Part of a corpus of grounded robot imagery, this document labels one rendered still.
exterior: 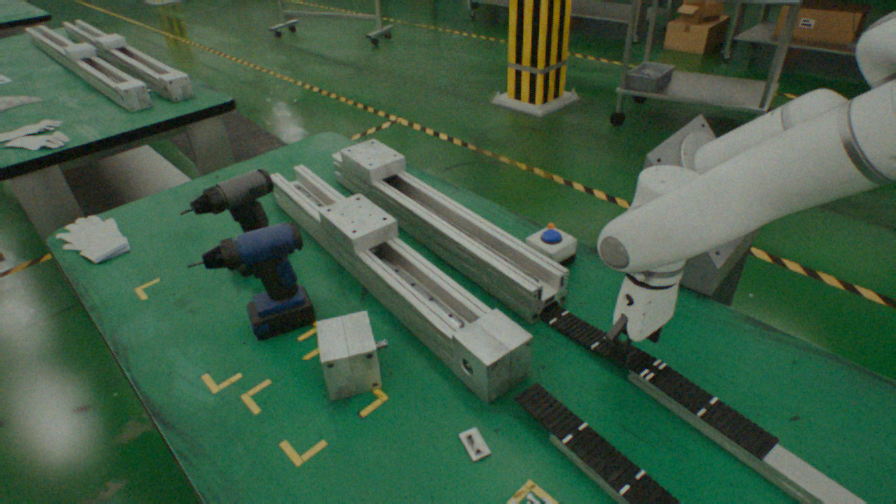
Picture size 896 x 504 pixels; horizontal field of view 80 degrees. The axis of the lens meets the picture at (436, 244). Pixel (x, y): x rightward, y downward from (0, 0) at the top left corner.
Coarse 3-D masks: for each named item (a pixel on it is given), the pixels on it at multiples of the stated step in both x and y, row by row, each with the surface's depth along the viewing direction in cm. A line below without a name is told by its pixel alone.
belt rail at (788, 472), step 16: (640, 384) 88; (672, 400) 84; (688, 416) 82; (704, 432) 81; (736, 448) 78; (752, 464) 76; (768, 464) 74; (784, 464) 73; (800, 464) 73; (784, 480) 72; (800, 480) 71; (816, 480) 71; (800, 496) 71; (816, 496) 69; (832, 496) 69; (848, 496) 69
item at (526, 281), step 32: (384, 192) 133; (416, 192) 135; (416, 224) 126; (448, 224) 118; (480, 224) 117; (448, 256) 119; (480, 256) 108; (512, 256) 111; (544, 256) 106; (512, 288) 103; (544, 288) 104
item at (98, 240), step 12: (96, 216) 144; (72, 228) 137; (84, 228) 139; (96, 228) 138; (108, 228) 138; (72, 240) 134; (84, 240) 134; (96, 240) 134; (108, 240) 134; (120, 240) 133; (84, 252) 130; (96, 252) 129; (108, 252) 130; (120, 252) 130
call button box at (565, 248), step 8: (560, 232) 117; (528, 240) 116; (536, 240) 116; (544, 240) 115; (560, 240) 114; (568, 240) 115; (576, 240) 115; (536, 248) 115; (544, 248) 113; (552, 248) 113; (560, 248) 113; (568, 248) 114; (552, 256) 112; (560, 256) 114; (568, 256) 116; (560, 264) 115; (568, 264) 117
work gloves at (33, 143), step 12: (48, 120) 209; (12, 132) 202; (24, 132) 201; (36, 132) 202; (60, 132) 196; (12, 144) 192; (24, 144) 191; (36, 144) 190; (48, 144) 189; (60, 144) 190
